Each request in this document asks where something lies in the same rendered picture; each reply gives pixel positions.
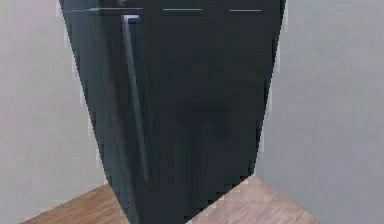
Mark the black refrigerator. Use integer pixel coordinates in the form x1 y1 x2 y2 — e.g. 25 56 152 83
58 0 288 224

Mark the dark grey fridge handle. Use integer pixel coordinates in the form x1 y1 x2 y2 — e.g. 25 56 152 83
120 13 150 183

